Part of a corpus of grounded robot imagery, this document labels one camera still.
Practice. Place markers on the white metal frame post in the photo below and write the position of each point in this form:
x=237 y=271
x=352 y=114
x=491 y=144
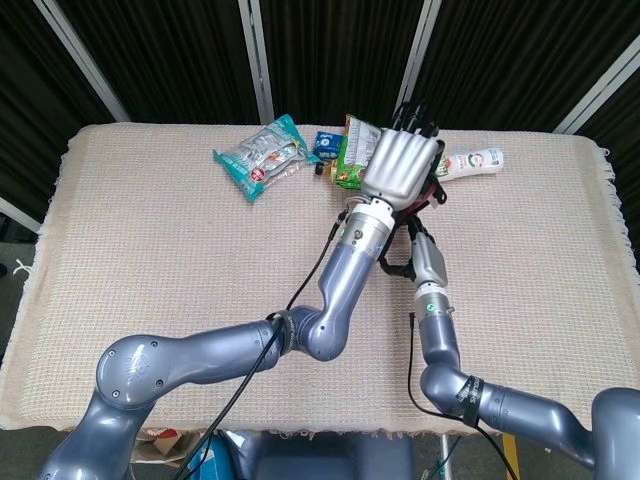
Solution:
x=600 y=85
x=420 y=45
x=256 y=60
x=17 y=212
x=80 y=55

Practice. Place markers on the teal clear snack packet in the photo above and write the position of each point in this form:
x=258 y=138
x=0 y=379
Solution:
x=260 y=160

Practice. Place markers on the clear bottle orange drink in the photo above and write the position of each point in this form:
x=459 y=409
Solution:
x=330 y=172

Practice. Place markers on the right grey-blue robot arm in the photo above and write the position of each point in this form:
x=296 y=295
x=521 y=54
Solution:
x=440 y=335

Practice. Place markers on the bright blue plastic object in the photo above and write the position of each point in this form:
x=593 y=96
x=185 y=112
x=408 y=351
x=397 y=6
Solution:
x=210 y=460

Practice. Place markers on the blue cardboard box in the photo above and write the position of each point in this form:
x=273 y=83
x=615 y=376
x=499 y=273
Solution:
x=327 y=145

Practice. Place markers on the green snack bag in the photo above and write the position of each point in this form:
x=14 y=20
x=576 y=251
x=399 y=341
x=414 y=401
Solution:
x=352 y=160

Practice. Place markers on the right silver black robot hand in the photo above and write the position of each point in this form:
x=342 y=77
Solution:
x=430 y=260

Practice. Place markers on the beige woven tablecloth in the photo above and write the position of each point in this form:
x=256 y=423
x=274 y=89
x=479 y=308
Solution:
x=150 y=250

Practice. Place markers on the white bottle yellow cap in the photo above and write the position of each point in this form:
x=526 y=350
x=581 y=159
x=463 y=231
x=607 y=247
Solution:
x=475 y=162

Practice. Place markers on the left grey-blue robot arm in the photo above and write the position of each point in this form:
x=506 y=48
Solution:
x=345 y=270

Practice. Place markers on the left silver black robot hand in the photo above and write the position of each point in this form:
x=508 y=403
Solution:
x=400 y=165

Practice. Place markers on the brown cardboard box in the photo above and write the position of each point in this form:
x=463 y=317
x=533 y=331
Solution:
x=165 y=445

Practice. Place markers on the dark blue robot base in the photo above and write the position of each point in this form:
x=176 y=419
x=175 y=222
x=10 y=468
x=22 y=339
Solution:
x=325 y=457

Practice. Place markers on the dark brown pleated curtain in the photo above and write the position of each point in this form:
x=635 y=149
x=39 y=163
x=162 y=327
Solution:
x=175 y=50

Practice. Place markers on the yellow floor tape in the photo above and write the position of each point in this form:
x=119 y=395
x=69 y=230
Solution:
x=511 y=457

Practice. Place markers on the white thin pole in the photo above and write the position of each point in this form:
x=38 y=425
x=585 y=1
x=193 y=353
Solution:
x=445 y=457

